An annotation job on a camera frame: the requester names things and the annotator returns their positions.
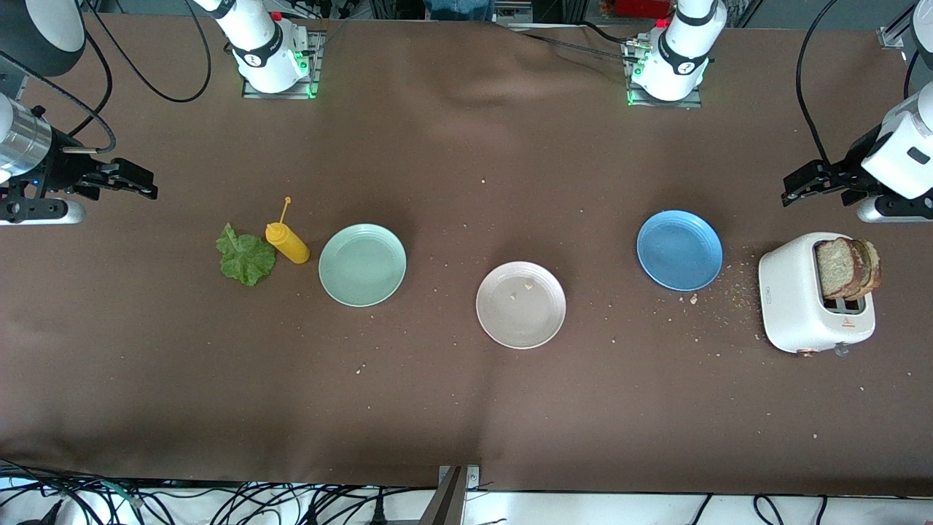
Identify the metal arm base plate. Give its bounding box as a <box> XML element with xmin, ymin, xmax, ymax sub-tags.
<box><xmin>242</xmin><ymin>29</ymin><xmax>323</xmax><ymax>100</ymax></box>
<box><xmin>624</xmin><ymin>40</ymin><xmax>704</xmax><ymax>110</ymax></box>

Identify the beige plate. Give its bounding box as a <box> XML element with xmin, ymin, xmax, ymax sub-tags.
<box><xmin>476</xmin><ymin>261</ymin><xmax>567</xmax><ymax>350</ymax></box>

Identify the person in blue jeans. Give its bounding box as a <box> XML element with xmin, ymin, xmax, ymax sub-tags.
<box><xmin>425</xmin><ymin>0</ymin><xmax>498</xmax><ymax>22</ymax></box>

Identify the aluminium frame rail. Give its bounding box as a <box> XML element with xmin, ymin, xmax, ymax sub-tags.
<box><xmin>878</xmin><ymin>0</ymin><xmax>933</xmax><ymax>50</ymax></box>

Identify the brown bread slice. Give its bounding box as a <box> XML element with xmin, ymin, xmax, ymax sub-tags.
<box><xmin>851</xmin><ymin>239</ymin><xmax>883</xmax><ymax>302</ymax></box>
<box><xmin>815</xmin><ymin>238</ymin><xmax>865</xmax><ymax>300</ymax></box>

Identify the black cable on tablecloth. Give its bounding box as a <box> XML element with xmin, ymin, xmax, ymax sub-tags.
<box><xmin>521</xmin><ymin>31</ymin><xmax>644</xmax><ymax>63</ymax></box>

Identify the mint green plate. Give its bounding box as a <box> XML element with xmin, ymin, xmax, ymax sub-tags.
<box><xmin>319</xmin><ymin>223</ymin><xmax>407</xmax><ymax>308</ymax></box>

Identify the white toaster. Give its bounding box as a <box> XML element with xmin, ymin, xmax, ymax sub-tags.
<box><xmin>758</xmin><ymin>232</ymin><xmax>876</xmax><ymax>358</ymax></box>

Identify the blue plate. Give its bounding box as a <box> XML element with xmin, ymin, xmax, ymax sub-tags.
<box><xmin>636</xmin><ymin>210</ymin><xmax>724</xmax><ymax>292</ymax></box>

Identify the green lettuce leaf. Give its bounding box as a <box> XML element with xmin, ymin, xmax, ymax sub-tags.
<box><xmin>216</xmin><ymin>223</ymin><xmax>278</xmax><ymax>287</ymax></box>

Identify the tangled black cable bundle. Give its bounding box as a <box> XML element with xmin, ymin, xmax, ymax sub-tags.
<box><xmin>0</xmin><ymin>458</ymin><xmax>438</xmax><ymax>525</ymax></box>

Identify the red box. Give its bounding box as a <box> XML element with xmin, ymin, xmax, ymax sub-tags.
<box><xmin>611</xmin><ymin>0</ymin><xmax>673</xmax><ymax>20</ymax></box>

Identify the yellow mustard squeeze bottle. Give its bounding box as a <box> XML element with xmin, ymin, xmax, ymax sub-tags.
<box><xmin>265</xmin><ymin>197</ymin><xmax>311</xmax><ymax>264</ymax></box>

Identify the brown tablecloth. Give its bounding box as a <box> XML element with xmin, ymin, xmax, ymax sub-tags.
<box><xmin>0</xmin><ymin>13</ymin><xmax>933</xmax><ymax>498</ymax></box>

